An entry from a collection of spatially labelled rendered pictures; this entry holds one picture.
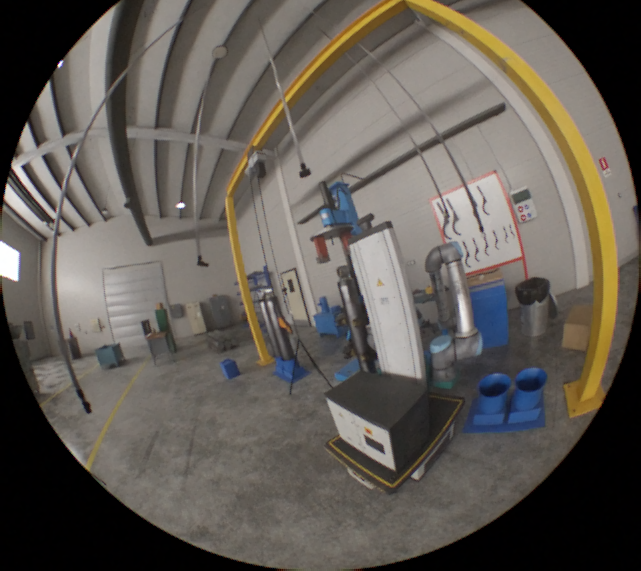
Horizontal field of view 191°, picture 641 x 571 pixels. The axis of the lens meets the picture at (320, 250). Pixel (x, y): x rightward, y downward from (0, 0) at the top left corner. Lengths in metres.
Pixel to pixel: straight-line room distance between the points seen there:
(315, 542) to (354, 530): 0.25
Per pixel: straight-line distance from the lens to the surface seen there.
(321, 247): 2.29
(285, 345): 3.27
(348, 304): 2.33
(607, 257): 1.66
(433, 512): 1.64
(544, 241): 3.99
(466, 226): 3.72
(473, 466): 1.79
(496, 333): 2.91
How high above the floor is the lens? 1.59
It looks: 8 degrees up
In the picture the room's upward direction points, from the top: 15 degrees counter-clockwise
